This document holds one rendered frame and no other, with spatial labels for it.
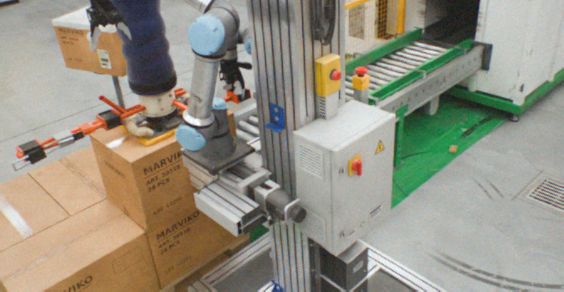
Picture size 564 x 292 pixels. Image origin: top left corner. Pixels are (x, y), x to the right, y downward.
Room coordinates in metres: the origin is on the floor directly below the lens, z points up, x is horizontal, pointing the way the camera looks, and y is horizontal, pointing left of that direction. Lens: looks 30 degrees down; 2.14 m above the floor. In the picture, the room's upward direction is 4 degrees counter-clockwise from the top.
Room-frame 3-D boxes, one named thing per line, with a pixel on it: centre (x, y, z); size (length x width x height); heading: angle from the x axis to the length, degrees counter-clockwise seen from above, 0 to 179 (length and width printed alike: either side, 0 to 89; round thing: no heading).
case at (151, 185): (2.24, 0.60, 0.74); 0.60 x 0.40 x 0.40; 133
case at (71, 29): (3.97, 1.38, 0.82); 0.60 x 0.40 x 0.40; 62
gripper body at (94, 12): (1.79, 0.61, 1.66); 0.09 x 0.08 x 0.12; 41
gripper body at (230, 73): (2.21, 0.23, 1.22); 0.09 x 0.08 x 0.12; 131
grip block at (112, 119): (2.07, 0.79, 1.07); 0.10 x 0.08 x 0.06; 41
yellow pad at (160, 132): (2.16, 0.54, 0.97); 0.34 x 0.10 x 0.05; 131
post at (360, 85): (2.51, -0.44, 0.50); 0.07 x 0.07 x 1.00; 42
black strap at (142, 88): (2.23, 0.60, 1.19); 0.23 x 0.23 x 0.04
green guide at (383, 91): (3.32, -1.00, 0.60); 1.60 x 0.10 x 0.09; 132
